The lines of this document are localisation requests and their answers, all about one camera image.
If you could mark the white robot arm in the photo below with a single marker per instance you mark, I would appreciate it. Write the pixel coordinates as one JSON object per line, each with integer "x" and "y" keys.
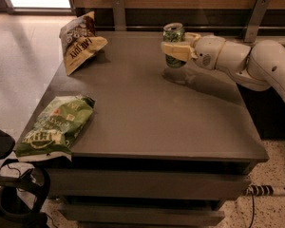
{"x": 258, "y": 67}

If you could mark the white power strip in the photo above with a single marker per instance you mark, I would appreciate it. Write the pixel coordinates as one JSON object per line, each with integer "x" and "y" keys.
{"x": 264, "y": 190}

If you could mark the left metal bracket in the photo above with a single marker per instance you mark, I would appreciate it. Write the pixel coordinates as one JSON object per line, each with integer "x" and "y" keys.
{"x": 119, "y": 15}

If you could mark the right metal bracket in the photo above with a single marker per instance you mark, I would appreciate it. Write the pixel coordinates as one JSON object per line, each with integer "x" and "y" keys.
{"x": 257, "y": 13}

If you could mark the lower grey drawer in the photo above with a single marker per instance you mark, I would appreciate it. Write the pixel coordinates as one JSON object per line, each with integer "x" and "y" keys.
{"x": 123, "y": 215}

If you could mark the green chip bag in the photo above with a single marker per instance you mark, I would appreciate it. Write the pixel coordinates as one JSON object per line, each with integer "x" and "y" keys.
{"x": 56, "y": 129}

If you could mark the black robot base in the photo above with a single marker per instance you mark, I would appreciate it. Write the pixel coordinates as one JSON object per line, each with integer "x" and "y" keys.
{"x": 22, "y": 197}

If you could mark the upper grey drawer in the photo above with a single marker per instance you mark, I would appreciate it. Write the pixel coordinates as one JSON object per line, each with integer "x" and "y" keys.
{"x": 145, "y": 185}

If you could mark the grey drawer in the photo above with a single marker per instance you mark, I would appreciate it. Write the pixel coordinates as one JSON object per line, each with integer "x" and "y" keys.
{"x": 145, "y": 185}
{"x": 123, "y": 215}

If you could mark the brown cream chip bag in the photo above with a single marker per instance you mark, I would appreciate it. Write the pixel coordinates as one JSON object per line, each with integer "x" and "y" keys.
{"x": 79, "y": 41}

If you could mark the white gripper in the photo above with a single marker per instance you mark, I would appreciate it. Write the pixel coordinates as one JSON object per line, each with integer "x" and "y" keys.
{"x": 208, "y": 51}

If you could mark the metal bracket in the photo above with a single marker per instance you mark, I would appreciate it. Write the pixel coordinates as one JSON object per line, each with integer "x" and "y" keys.
{"x": 119, "y": 15}
{"x": 257, "y": 13}

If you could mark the green soda can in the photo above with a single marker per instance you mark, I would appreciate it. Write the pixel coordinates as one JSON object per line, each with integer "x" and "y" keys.
{"x": 173, "y": 33}

